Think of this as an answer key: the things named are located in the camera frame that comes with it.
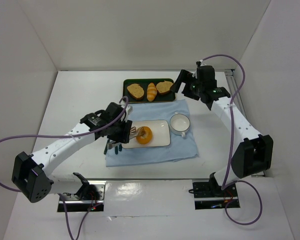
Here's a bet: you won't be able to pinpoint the metal serving tongs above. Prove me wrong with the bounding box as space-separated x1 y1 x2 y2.
106 126 145 150

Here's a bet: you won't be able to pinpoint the orange bagel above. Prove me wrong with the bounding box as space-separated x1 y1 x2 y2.
135 126 153 145

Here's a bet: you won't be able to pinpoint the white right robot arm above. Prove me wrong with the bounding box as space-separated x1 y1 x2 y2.
170 65 274 197

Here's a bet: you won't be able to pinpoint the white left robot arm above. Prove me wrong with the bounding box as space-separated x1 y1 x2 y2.
12 102 132 203

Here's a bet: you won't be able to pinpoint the right bread slice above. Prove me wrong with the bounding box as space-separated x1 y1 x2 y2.
156 80 174 95

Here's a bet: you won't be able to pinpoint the bread slice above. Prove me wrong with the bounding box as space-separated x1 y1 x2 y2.
156 80 174 95
126 83 145 100

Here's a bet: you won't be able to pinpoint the small golden bread roll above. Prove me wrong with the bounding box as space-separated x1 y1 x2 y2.
146 82 158 102

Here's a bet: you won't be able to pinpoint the left bread slice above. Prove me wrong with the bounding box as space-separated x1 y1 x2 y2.
126 83 145 100

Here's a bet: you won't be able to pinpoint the white rectangular plate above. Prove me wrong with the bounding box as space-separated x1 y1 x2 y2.
122 119 171 149

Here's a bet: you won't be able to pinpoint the dark green serving tray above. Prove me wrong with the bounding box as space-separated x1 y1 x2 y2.
122 78 176 104

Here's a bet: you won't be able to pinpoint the light blue cloth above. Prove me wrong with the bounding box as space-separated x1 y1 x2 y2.
105 99 199 167

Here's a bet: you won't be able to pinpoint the gold fork green handle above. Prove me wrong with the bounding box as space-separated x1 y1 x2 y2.
103 139 110 155

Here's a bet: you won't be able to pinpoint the gold knife green handle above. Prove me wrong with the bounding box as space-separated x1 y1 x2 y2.
114 146 119 155

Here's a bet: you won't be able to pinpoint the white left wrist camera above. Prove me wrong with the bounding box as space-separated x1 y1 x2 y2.
119 96 133 117

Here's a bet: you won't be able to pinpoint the aluminium rail right side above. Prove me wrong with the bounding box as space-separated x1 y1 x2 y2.
224 69 246 117

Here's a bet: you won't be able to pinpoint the white bowl with handles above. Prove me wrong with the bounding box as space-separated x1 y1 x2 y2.
169 112 191 139

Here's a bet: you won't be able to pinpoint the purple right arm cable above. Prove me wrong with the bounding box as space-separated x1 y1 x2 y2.
197 53 264 225

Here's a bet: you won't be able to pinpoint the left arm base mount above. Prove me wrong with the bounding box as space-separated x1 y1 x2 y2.
49 179 106 213

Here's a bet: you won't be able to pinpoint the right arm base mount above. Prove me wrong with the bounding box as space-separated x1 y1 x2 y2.
188 181 240 210

